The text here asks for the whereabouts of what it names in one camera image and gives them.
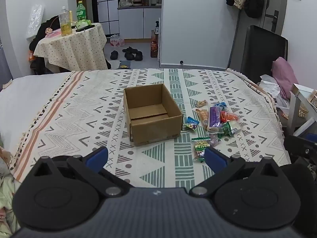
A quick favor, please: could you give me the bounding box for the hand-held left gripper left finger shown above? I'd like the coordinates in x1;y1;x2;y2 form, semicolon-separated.
23;147;130;198

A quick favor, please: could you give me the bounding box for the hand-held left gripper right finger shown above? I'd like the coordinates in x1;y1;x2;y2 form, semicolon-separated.
189;147;293;197

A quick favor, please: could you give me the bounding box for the clear green label snack packet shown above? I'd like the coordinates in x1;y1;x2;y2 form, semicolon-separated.
191;137;211;163

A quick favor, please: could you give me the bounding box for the dark green snack packet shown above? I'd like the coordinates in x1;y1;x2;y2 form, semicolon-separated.
217;123;230;139

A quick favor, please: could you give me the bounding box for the light green snack packet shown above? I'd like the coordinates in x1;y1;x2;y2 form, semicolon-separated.
228;121;242;137

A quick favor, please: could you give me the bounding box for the purple snack packet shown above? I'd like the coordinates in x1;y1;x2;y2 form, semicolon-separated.
207;106;222;133

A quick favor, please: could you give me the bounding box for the colorful blue candy packet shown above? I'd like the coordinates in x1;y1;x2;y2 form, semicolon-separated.
184;116;200;131

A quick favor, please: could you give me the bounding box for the long orange biscuit packet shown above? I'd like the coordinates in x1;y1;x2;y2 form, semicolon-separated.
196;108;210;127

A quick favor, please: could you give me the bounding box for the orange snack packet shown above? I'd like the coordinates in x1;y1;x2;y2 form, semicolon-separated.
225;111;239;122

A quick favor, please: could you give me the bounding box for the cardboard box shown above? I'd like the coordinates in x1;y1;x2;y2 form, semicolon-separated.
123;83;184;147

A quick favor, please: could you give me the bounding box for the white plastic bag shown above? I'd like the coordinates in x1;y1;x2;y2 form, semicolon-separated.
260;74;281;97

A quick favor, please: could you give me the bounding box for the white bed sheet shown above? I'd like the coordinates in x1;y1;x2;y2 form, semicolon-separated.
0;72;72;139

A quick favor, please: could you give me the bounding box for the floral quilt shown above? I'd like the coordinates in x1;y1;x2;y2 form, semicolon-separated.
0;139;20;231

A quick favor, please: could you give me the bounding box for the pink cloth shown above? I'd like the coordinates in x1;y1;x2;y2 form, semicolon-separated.
271;57;299;100

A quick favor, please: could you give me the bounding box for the table with dotted tablecloth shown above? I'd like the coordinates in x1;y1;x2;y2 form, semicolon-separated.
33;23;108;72

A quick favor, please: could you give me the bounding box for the black chair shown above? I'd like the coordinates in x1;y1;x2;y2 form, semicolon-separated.
240;25;288;83

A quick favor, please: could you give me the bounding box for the pack of water bottles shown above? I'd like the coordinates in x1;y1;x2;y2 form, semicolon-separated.
110;34;125;47

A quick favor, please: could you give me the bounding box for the pink pouch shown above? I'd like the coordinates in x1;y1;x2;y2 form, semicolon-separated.
46;28;62;38

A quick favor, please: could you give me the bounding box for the green tissue pack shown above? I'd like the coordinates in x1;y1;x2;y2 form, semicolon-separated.
75;19;93;30

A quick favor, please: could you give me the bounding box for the black jacket with cartoon charm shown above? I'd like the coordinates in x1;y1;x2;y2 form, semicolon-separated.
29;16;61;52

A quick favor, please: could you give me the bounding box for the clear bottle with yellow liquid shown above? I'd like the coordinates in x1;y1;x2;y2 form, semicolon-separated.
59;6;73;36

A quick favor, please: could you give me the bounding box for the white kitchen cabinet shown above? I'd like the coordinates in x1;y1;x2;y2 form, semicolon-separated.
118;6;162;39

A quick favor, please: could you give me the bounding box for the green soda bottle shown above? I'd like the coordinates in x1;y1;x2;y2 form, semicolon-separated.
76;1;86;23

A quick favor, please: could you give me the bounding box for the bubble wrap sheet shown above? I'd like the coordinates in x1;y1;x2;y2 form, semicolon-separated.
26;4;44;39

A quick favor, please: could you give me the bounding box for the black grid sliding door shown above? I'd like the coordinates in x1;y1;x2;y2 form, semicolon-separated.
91;0;119;36

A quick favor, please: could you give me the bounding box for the grey door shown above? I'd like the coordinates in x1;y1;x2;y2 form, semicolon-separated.
258;0;289;36

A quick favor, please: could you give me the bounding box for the white metal frame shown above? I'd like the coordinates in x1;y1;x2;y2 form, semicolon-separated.
287;84;317;137

